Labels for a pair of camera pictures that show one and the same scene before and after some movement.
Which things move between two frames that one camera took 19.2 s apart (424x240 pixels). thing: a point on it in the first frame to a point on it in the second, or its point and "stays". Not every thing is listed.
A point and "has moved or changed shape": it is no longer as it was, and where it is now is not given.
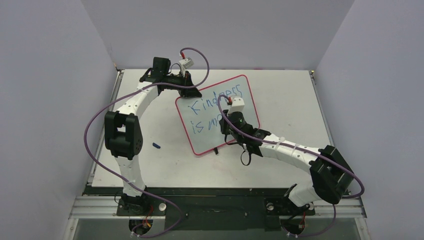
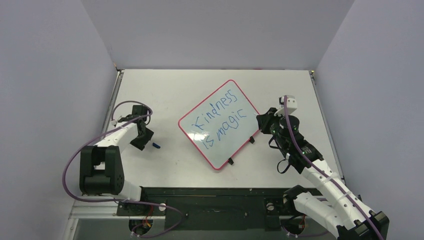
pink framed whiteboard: (200, 116) has moved or changed shape
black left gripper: (189, 92) to (141, 144)
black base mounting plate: (208, 208) stays
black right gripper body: (226, 126) to (268, 120)
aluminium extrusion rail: (105, 208) stays
